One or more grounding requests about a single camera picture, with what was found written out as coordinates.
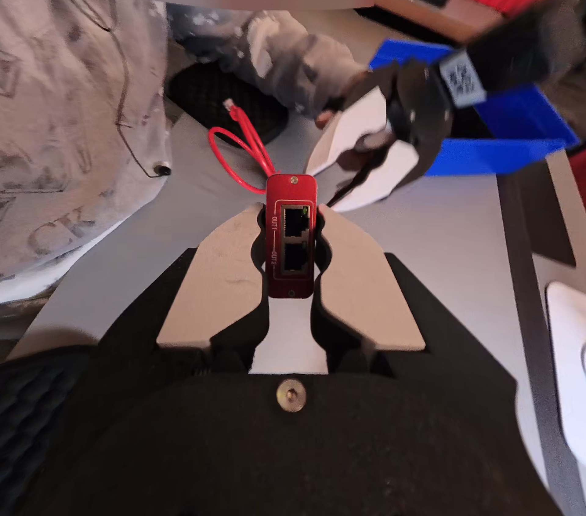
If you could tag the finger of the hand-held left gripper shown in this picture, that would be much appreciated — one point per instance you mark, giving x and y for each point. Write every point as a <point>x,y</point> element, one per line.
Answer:
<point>389,172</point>
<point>357,117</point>

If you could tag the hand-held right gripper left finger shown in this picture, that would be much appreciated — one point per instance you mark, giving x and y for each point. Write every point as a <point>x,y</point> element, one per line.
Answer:
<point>219,287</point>

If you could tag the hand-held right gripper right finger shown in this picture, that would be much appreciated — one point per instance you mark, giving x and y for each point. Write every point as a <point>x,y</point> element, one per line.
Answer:
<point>366,291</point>

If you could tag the red metal ethernet switch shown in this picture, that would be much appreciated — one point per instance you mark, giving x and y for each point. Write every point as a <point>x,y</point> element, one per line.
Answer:
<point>274,287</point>

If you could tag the blue plastic storage bin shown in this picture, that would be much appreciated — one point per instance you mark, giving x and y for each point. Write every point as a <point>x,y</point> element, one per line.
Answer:
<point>503,156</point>

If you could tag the person's left forearm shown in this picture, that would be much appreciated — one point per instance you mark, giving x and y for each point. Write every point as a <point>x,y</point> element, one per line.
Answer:
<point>284,58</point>

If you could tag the person's left hand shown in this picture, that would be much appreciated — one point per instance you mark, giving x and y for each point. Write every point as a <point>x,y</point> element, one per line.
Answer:
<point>326,118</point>

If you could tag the white stand base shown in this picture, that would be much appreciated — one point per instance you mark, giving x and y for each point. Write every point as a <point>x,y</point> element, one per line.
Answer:
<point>567,365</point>

